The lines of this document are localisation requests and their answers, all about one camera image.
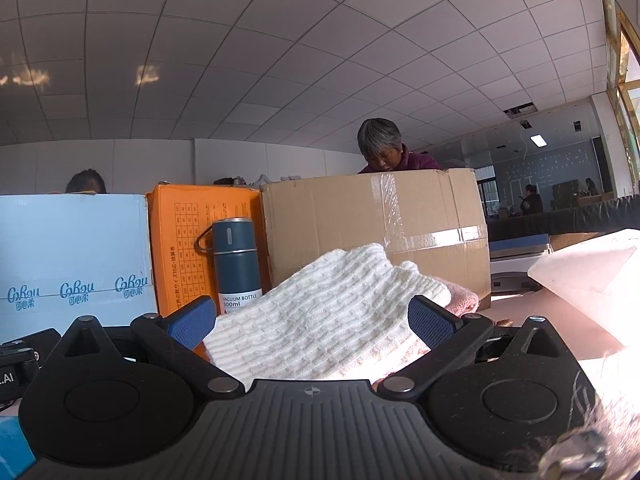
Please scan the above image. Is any digital scale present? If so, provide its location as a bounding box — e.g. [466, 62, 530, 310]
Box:
[488, 237, 554, 296]

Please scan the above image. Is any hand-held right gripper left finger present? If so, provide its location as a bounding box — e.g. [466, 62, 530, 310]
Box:
[61, 295, 247, 402]

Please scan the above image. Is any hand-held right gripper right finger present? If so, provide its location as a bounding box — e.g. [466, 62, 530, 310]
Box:
[376, 295, 566, 402]

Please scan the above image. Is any white paper box flap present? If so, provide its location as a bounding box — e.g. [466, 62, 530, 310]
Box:
[527, 228, 640, 349]

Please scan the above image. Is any dark wall board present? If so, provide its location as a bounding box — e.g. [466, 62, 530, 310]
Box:
[492, 137, 604, 212]

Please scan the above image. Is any gold window frame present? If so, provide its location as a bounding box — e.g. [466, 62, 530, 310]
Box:
[596, 0, 640, 197]

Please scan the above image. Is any pink knitted sweater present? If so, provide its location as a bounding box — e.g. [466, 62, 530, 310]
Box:
[372, 280, 481, 386]

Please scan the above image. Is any light blue cardboard box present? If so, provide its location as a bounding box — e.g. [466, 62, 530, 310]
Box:
[0, 192, 161, 347]

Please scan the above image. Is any printed plastic packet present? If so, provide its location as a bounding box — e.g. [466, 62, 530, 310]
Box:
[0, 414, 37, 477]

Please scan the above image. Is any black fabric partition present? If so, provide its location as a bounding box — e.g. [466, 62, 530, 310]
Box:
[487, 194, 640, 244]

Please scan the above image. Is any orange cardboard box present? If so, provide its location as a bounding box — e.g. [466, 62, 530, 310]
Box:
[146, 183, 274, 361]

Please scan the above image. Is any white knitted sweater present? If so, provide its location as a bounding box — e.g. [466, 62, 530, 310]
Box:
[202, 242, 452, 382]

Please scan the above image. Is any dark blue vacuum bottle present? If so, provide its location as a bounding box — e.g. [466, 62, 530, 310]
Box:
[193, 217, 265, 318]

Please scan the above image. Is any flat cardboard sheet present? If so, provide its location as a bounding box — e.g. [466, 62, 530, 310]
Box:
[546, 231, 607, 252]

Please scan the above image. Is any brown cardboard box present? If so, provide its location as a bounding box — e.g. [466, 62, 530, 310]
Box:
[259, 167, 493, 312]

